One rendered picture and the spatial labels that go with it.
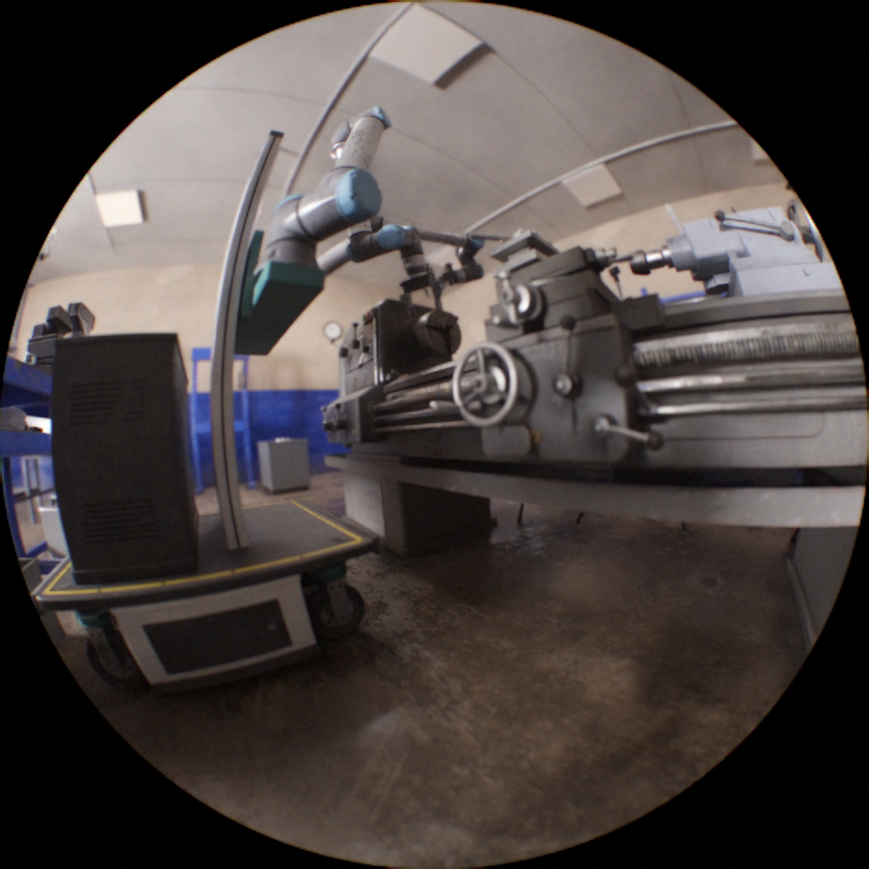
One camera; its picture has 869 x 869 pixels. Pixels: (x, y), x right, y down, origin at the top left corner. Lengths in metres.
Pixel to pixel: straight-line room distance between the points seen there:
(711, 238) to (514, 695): 1.27
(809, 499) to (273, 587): 1.04
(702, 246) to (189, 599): 1.50
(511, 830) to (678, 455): 0.80
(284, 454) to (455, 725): 3.00
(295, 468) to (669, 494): 3.20
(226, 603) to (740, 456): 1.13
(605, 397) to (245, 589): 0.83
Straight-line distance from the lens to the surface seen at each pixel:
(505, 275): 0.68
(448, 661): 0.84
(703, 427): 0.75
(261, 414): 4.64
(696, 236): 1.04
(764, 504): 0.61
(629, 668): 0.84
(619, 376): 0.48
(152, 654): 0.80
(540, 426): 0.68
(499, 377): 0.70
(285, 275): 0.76
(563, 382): 0.61
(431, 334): 1.49
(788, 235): 1.03
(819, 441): 0.82
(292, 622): 0.76
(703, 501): 0.60
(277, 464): 3.28
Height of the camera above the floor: 0.59
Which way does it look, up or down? 1 degrees down
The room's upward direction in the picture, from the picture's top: 4 degrees counter-clockwise
